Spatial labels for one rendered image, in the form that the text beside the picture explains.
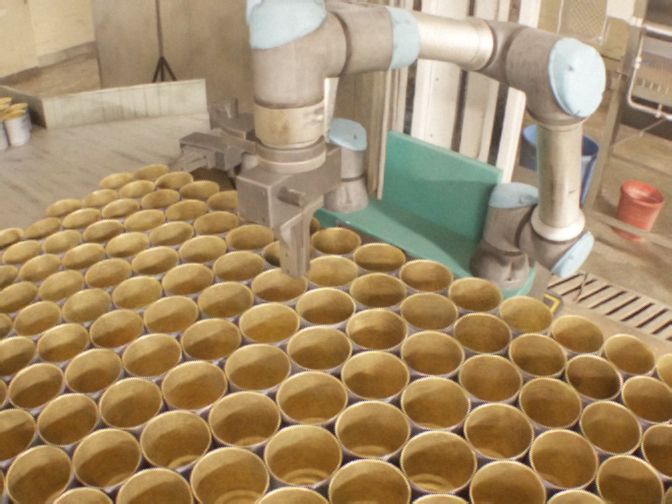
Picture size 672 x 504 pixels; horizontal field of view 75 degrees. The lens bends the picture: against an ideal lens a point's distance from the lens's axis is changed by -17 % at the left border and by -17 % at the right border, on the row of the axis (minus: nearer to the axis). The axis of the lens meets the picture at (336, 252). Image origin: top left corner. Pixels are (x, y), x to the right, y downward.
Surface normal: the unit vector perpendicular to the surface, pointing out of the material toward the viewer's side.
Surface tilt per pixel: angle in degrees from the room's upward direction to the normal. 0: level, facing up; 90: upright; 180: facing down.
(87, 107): 90
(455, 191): 90
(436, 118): 90
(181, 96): 90
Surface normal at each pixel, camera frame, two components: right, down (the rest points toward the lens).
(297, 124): 0.27, 0.54
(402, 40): 0.58, 0.34
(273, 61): -0.29, 0.53
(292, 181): 0.82, 0.32
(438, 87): -0.65, 0.42
